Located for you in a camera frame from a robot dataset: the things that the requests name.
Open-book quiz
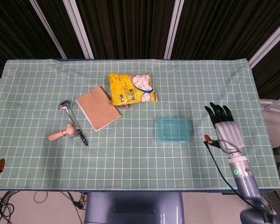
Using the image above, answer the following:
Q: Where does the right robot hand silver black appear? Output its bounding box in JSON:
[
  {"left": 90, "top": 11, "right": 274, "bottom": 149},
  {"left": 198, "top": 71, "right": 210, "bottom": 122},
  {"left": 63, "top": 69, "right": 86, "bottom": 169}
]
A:
[{"left": 203, "top": 102, "right": 246, "bottom": 156}]

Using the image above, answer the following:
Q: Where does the blue transparent container lid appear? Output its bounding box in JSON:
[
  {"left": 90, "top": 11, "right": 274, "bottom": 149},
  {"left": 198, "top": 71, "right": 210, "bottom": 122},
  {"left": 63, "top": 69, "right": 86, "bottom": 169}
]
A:
[{"left": 158, "top": 117, "right": 190, "bottom": 142}]

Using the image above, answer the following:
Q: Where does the green checked tablecloth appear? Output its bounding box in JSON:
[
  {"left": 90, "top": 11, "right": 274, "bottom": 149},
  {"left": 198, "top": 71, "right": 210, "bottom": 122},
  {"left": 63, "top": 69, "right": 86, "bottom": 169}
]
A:
[{"left": 0, "top": 58, "right": 280, "bottom": 191}]

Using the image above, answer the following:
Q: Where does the wooden mallet with grey head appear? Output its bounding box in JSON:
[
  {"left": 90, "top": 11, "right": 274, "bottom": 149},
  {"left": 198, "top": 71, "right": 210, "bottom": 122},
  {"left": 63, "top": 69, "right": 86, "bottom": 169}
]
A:
[{"left": 48, "top": 123, "right": 77, "bottom": 142}]

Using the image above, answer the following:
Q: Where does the brown spiral notebook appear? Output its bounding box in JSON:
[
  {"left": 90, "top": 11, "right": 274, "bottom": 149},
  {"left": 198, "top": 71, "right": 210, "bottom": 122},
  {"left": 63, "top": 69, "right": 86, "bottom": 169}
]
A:
[{"left": 75, "top": 85, "right": 122, "bottom": 132}]

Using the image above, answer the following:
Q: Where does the yellow marshmallow bag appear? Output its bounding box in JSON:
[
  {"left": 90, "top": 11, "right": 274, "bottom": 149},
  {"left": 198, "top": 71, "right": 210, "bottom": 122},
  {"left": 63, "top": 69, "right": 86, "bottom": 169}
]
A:
[{"left": 108, "top": 72, "right": 159, "bottom": 105}]

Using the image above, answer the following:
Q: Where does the blue grey robot torso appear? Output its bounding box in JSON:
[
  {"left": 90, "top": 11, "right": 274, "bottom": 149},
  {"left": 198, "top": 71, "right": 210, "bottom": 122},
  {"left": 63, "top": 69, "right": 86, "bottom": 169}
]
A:
[{"left": 84, "top": 191, "right": 185, "bottom": 224}]

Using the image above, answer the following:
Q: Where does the black pleated curtain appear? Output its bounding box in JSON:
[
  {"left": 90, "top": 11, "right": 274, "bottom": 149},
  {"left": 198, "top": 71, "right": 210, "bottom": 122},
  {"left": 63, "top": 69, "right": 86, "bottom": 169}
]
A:
[{"left": 0, "top": 0, "right": 280, "bottom": 101}]

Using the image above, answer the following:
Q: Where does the black cable on right hand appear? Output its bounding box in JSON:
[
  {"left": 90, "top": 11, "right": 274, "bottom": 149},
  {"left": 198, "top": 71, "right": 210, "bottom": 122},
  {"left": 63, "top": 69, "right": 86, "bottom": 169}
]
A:
[{"left": 203, "top": 139, "right": 255, "bottom": 207}]

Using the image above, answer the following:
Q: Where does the black floor cable bundle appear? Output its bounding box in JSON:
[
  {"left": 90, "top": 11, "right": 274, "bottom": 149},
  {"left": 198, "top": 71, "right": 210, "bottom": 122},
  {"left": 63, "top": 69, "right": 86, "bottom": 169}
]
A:
[{"left": 0, "top": 190, "right": 18, "bottom": 224}]

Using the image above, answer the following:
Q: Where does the thin floor cable loop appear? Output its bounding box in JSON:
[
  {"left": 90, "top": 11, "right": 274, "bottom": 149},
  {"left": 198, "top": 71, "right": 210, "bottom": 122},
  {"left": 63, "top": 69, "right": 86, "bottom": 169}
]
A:
[{"left": 34, "top": 191, "right": 50, "bottom": 203}]

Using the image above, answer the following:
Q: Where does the white low frame bar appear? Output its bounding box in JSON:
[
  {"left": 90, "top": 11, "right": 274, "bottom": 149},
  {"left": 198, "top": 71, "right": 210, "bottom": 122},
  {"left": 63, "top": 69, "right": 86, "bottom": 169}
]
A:
[{"left": 260, "top": 93, "right": 280, "bottom": 111}]

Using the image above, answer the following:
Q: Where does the metal ladle with black handle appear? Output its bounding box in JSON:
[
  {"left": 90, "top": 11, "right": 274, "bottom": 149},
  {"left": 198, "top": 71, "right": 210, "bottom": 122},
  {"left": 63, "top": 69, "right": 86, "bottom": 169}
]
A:
[{"left": 58, "top": 100, "right": 89, "bottom": 147}]

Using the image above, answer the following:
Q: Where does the floor cable with plug connectors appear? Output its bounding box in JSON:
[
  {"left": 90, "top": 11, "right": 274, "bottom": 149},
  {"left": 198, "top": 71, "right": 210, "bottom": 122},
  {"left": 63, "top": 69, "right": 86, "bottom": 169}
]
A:
[{"left": 69, "top": 191, "right": 87, "bottom": 224}]

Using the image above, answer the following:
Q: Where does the white slanted frame post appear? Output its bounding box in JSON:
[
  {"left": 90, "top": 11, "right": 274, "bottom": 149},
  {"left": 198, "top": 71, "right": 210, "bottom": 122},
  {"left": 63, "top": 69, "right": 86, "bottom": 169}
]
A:
[{"left": 248, "top": 16, "right": 280, "bottom": 69}]

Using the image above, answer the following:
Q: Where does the wide white frame post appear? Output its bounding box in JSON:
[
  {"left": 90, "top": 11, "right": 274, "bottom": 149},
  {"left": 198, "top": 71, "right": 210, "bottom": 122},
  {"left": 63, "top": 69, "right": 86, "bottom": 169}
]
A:
[
  {"left": 62, "top": 0, "right": 94, "bottom": 59},
  {"left": 164, "top": 0, "right": 185, "bottom": 59}
]

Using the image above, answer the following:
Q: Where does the slim white frame post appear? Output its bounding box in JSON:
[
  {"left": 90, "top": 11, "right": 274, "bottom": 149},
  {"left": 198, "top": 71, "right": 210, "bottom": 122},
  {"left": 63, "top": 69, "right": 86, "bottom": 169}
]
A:
[{"left": 29, "top": 0, "right": 68, "bottom": 59}]

